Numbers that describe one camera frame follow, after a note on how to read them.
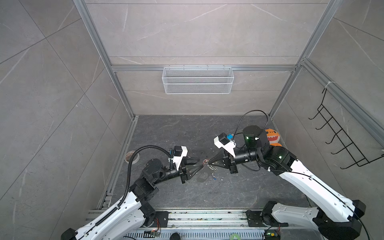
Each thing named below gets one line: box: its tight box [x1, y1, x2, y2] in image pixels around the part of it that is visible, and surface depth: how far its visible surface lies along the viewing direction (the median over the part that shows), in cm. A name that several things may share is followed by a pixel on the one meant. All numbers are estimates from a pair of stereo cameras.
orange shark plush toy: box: [265, 128, 283, 147], surface depth 99 cm
